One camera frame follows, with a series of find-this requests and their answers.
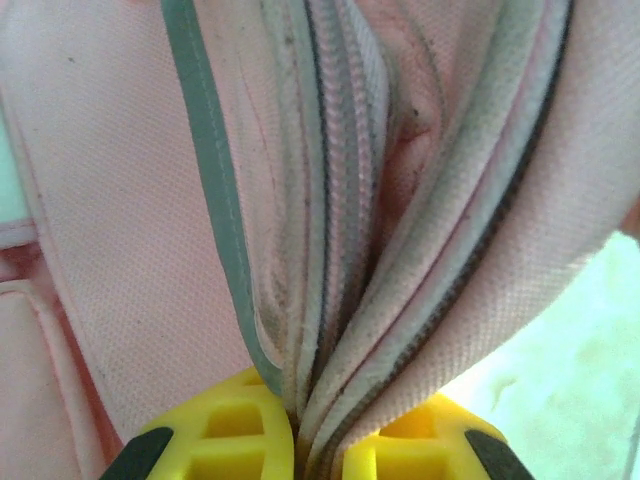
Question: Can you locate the pink school backpack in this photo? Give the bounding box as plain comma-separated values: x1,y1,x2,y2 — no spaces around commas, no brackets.
0,0,640,480

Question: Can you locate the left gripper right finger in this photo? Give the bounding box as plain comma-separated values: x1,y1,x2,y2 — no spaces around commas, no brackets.
342,392,540,480

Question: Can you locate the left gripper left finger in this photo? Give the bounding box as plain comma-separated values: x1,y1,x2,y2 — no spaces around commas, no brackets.
99,367,297,480

